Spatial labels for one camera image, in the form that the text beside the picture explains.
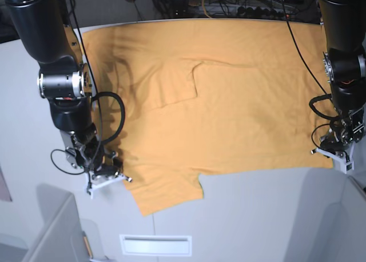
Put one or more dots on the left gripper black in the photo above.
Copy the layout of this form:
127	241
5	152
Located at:
344	132

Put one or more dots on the black power strip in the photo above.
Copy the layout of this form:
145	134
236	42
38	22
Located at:
257	12

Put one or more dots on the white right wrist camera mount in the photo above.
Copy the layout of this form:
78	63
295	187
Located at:
95	183

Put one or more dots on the pink cloth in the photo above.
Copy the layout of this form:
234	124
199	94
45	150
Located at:
5	194

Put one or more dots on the white table slot plate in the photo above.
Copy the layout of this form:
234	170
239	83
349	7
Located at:
153	245

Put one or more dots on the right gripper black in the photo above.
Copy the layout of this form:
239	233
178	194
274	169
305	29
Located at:
93	157

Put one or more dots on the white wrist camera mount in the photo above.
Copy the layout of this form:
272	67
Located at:
344	158
95	183

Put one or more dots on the orange pencil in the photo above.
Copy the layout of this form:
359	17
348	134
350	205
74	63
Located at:
88	247

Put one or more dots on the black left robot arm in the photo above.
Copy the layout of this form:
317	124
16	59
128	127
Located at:
344	61

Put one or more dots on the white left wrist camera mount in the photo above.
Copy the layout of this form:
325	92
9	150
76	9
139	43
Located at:
344	158

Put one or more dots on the orange yellow T-shirt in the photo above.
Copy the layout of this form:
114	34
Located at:
209	96

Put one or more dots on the grey bin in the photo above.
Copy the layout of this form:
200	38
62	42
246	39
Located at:
341	233
61	237

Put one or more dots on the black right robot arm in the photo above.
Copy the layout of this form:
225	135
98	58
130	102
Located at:
65	80

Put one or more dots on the grey left bin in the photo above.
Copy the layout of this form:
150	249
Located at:
61	237

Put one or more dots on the grey right bin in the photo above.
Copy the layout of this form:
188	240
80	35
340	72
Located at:
341	233

